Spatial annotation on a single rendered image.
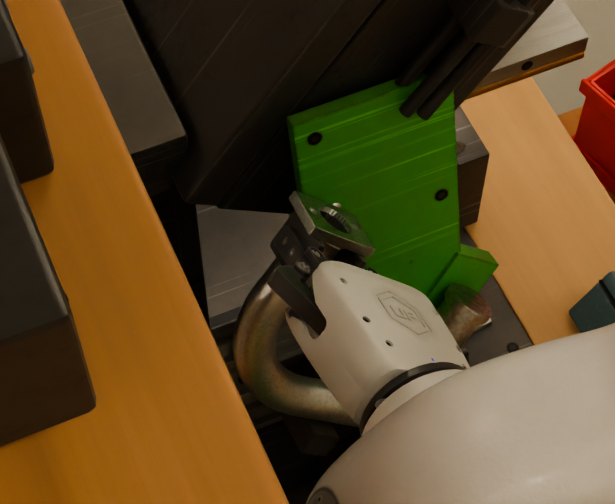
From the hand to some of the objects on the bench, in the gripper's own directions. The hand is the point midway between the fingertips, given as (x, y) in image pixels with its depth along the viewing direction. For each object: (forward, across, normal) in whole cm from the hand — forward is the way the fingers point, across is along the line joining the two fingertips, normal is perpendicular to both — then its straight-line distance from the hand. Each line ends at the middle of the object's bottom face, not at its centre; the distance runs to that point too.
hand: (317, 253), depth 96 cm
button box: (+3, +45, -3) cm, 45 cm away
